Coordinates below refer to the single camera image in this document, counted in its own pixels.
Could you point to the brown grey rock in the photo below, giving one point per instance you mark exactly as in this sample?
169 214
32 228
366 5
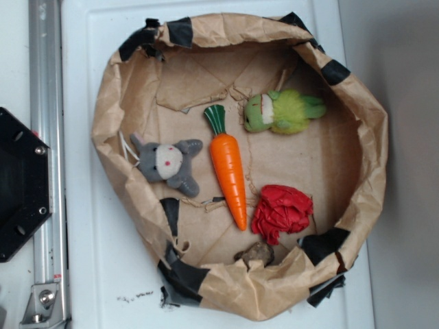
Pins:
258 251

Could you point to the orange plastic toy carrot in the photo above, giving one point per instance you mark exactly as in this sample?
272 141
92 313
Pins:
226 157

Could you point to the brown paper bag bin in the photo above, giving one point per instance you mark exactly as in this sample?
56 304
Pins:
158 84

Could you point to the grey plush donkey toy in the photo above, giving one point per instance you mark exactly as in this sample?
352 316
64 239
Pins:
170 163

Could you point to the red crumpled paper ball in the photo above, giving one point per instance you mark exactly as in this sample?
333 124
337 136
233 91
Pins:
281 209

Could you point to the green plush toy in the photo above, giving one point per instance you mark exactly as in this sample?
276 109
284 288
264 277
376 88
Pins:
283 112

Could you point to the white tray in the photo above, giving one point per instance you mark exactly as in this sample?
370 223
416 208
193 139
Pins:
114 283

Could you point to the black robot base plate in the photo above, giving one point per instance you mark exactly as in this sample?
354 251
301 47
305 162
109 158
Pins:
25 192

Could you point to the metal corner bracket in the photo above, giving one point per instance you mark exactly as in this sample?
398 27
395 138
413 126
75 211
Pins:
44 307

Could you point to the aluminium extrusion rail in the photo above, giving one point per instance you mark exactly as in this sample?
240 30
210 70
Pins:
45 62

